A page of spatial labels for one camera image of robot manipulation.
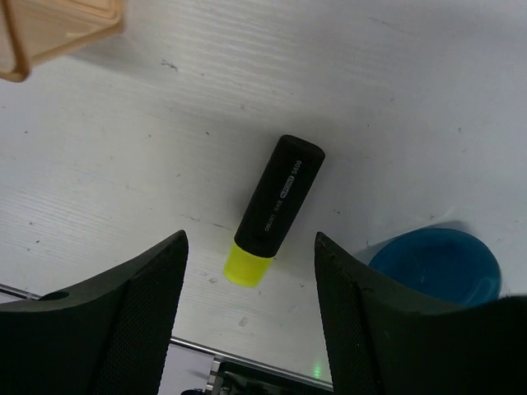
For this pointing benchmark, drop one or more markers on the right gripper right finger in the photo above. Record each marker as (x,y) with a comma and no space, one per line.
(382,337)

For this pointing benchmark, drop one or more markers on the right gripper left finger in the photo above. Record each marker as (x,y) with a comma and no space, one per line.
(108,334)

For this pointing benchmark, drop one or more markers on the blue pin box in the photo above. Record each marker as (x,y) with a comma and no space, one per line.
(444,261)

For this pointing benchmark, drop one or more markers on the yellow highlighter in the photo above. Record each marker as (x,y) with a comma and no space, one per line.
(274,205)

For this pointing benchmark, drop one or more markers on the orange transparent container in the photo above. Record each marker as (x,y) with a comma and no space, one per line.
(33,32)

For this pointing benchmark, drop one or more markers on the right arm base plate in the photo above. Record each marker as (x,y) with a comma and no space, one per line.
(233,378)

